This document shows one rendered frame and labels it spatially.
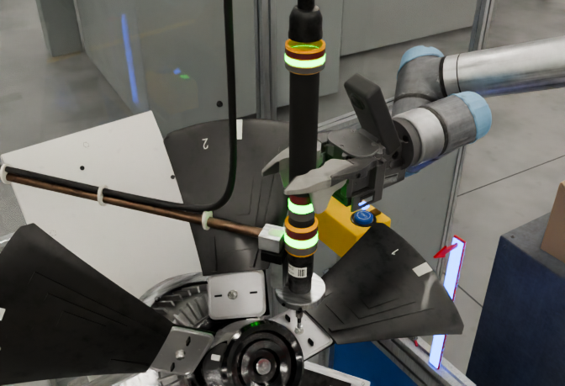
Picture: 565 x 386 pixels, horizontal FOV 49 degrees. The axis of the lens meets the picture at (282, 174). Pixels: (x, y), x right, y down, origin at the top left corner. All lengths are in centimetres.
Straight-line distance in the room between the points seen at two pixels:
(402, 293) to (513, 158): 282
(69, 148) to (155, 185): 15
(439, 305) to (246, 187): 36
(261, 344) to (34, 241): 31
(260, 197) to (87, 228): 32
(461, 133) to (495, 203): 247
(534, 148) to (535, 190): 45
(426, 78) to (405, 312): 37
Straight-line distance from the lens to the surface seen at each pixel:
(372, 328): 95
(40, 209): 106
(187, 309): 97
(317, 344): 92
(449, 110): 89
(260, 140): 92
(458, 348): 257
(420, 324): 99
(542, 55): 99
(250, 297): 88
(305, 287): 85
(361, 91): 74
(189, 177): 93
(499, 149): 384
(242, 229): 83
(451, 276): 117
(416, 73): 103
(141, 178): 109
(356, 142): 79
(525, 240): 147
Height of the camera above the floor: 187
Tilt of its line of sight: 33 degrees down
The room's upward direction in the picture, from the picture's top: straight up
